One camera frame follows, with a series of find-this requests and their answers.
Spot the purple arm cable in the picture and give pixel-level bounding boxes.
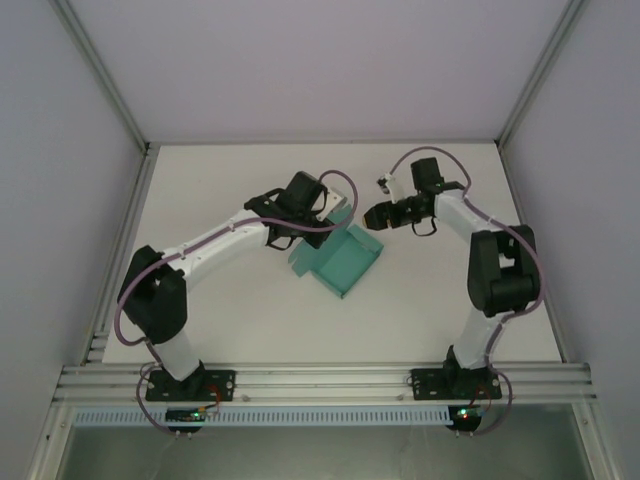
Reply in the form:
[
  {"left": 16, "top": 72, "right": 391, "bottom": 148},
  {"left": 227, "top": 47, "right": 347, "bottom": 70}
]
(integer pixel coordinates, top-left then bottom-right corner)
[
  {"left": 114, "top": 169, "right": 361, "bottom": 439},
  {"left": 389, "top": 144, "right": 546, "bottom": 439}
]

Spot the aluminium frame post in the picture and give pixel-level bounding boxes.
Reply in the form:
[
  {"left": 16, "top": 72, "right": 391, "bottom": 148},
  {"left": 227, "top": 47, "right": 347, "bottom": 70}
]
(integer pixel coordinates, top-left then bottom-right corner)
[
  {"left": 494, "top": 0, "right": 591, "bottom": 151},
  {"left": 52, "top": 0, "right": 154, "bottom": 154}
]

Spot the grey metal panel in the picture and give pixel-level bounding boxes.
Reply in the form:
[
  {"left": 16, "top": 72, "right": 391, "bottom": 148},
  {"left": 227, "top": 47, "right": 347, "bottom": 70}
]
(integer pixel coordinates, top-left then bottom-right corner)
[{"left": 64, "top": 424, "right": 586, "bottom": 480}]

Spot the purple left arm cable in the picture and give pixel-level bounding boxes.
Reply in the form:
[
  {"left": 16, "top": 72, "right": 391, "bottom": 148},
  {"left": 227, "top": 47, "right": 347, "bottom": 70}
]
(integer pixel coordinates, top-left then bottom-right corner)
[{"left": 114, "top": 169, "right": 361, "bottom": 439}]

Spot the aluminium side rail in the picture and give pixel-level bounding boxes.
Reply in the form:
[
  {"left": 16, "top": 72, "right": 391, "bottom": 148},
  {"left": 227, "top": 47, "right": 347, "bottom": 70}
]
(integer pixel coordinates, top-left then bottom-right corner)
[
  {"left": 79, "top": 144, "right": 161, "bottom": 366},
  {"left": 497, "top": 142, "right": 571, "bottom": 364}
]

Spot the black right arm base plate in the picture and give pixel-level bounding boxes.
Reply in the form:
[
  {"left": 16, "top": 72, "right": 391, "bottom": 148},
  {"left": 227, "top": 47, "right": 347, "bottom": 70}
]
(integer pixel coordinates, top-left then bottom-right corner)
[{"left": 409, "top": 367, "right": 503, "bottom": 401}]

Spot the aluminium slotted mounting beam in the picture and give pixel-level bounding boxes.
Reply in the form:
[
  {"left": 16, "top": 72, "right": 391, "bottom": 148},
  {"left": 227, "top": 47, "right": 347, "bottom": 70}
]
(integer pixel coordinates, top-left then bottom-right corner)
[{"left": 52, "top": 363, "right": 599, "bottom": 404}]

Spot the pale slotted cable duct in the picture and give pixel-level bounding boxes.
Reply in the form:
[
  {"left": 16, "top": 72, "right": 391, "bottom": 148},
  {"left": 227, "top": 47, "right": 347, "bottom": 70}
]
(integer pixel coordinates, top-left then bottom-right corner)
[{"left": 73, "top": 405, "right": 451, "bottom": 426}]

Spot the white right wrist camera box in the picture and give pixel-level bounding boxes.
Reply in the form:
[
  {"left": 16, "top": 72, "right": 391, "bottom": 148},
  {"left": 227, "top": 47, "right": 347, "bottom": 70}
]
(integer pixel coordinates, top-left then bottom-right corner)
[{"left": 377, "top": 172, "right": 404, "bottom": 204}]

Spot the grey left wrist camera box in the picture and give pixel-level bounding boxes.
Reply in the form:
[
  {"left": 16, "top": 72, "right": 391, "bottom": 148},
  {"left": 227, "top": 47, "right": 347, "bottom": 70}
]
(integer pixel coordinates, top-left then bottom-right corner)
[{"left": 319, "top": 185, "right": 349, "bottom": 221}]

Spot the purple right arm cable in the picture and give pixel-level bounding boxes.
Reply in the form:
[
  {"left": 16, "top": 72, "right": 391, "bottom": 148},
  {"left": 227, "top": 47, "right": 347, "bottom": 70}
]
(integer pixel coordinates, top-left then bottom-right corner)
[{"left": 389, "top": 144, "right": 546, "bottom": 439}]

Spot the teal corrugated cardboard box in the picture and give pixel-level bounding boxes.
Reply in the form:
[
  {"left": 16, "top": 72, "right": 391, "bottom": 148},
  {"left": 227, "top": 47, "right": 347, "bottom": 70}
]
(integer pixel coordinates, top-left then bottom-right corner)
[{"left": 287, "top": 209, "right": 385, "bottom": 301}]

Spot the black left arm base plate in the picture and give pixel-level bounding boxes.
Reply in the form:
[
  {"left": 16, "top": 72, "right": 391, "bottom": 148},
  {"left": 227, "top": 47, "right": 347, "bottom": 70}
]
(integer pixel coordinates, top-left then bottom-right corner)
[{"left": 144, "top": 368, "right": 236, "bottom": 402}]

